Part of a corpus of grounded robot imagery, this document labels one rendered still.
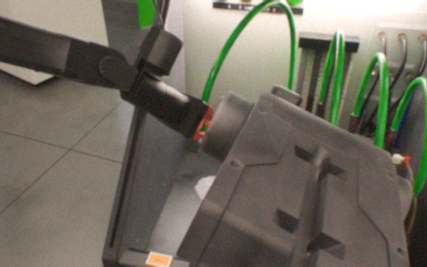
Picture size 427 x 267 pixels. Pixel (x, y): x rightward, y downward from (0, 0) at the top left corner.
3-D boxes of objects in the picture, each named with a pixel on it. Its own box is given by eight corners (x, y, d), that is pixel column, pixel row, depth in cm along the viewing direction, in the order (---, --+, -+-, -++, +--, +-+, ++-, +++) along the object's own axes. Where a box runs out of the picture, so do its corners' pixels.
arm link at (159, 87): (110, 95, 62) (126, 99, 58) (128, 57, 63) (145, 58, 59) (143, 112, 67) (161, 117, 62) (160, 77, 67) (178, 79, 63)
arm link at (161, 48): (77, 72, 61) (95, 73, 54) (108, 8, 62) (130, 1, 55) (140, 104, 68) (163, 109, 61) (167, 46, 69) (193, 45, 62)
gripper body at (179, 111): (180, 93, 73) (149, 74, 68) (211, 105, 65) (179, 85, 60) (164, 123, 73) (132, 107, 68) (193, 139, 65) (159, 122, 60)
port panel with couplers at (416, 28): (350, 123, 108) (379, 13, 90) (349, 116, 111) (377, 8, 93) (400, 130, 106) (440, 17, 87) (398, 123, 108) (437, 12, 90)
